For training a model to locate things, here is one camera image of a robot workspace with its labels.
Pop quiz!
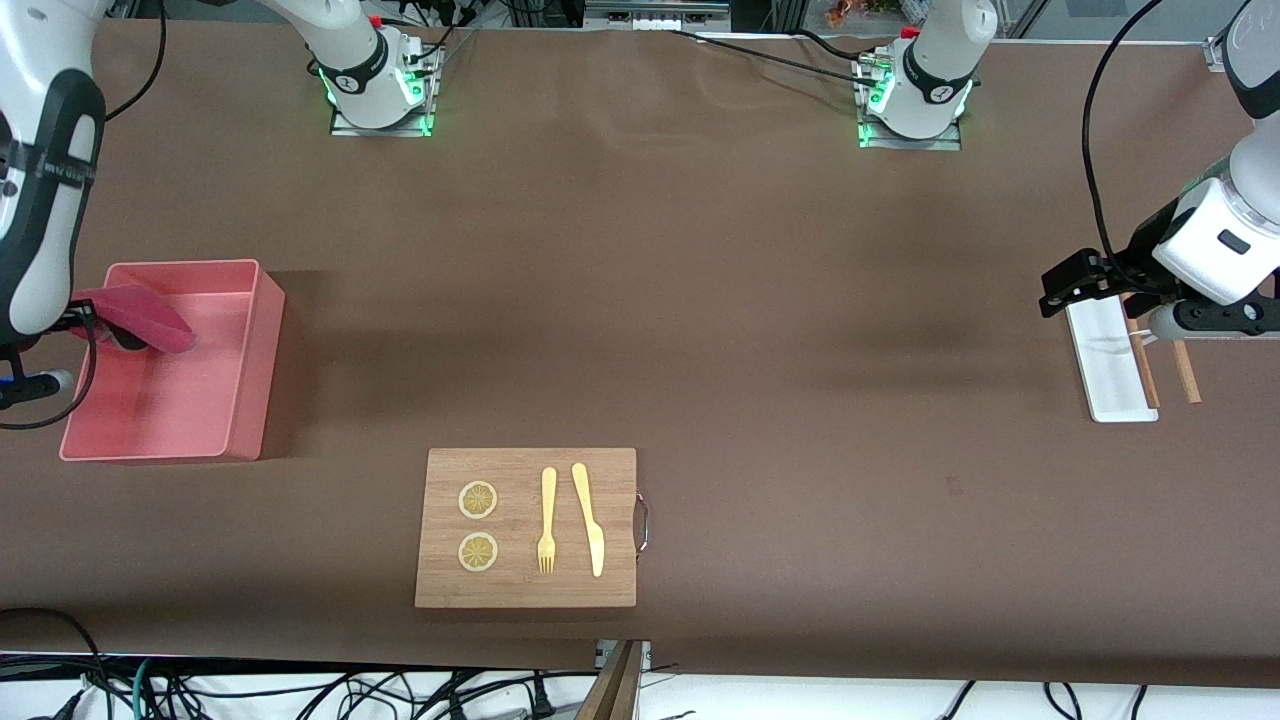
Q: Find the pink fleece cloth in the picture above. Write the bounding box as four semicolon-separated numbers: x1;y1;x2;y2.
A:
72;284;198;355

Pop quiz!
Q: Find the white cloth rack base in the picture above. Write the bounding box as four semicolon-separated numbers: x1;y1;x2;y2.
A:
1063;296;1161;423

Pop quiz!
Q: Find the pink plastic bin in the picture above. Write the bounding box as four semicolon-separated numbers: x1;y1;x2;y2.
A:
58;258;287;464

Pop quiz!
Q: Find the yellow plastic fork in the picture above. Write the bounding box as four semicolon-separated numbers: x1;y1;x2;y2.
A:
537;467;558;575

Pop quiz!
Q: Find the wooden cutting board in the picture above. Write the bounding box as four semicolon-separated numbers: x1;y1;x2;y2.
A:
414;447;638;609

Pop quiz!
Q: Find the yellow plastic knife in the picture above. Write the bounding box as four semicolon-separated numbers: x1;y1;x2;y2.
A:
571;462;606;578

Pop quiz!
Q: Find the grey power strip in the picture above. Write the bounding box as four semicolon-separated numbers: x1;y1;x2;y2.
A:
584;0;732;32

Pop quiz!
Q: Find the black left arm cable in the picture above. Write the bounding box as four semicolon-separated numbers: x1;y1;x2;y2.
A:
1082;0;1167;273

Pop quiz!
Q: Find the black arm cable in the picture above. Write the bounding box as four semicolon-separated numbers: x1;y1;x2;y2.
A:
0;0;170;432
1082;0;1167;273

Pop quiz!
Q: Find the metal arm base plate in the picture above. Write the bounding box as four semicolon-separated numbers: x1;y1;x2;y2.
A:
330;35;437;139
857;55;964;152

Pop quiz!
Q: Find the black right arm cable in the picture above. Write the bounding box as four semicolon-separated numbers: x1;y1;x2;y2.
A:
0;0;170;432

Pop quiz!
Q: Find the black looped floor cable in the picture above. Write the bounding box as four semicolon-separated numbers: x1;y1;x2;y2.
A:
0;607;113;720

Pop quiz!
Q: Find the thick black table cable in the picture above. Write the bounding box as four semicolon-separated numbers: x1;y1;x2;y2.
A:
665;28;881;91

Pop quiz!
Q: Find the wooden post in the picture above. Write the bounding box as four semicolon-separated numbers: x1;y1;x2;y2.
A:
575;640;647;720

